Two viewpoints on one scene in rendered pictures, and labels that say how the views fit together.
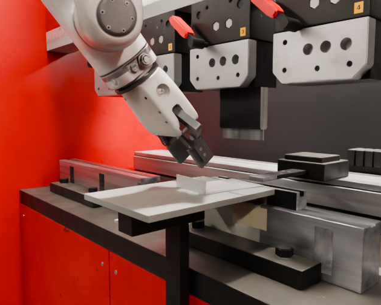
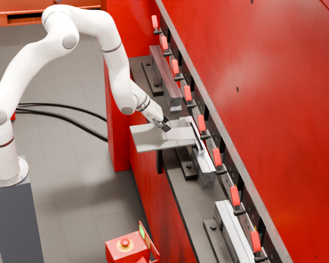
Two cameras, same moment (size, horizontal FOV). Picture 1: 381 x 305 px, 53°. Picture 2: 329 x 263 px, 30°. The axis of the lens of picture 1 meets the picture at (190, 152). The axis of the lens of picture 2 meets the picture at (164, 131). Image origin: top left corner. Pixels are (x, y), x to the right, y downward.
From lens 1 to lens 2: 2.25 m
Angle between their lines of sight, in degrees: 41
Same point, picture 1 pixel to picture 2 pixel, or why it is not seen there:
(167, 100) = (150, 117)
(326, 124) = not seen: hidden behind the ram
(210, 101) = not seen: hidden behind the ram
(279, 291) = (179, 178)
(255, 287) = (174, 174)
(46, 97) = (144, 7)
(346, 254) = (200, 176)
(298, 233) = (195, 162)
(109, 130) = not seen: hidden behind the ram
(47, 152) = (143, 37)
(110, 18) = (125, 111)
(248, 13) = (190, 83)
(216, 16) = (185, 72)
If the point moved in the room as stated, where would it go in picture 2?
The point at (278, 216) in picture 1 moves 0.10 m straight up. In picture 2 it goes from (193, 153) to (194, 136)
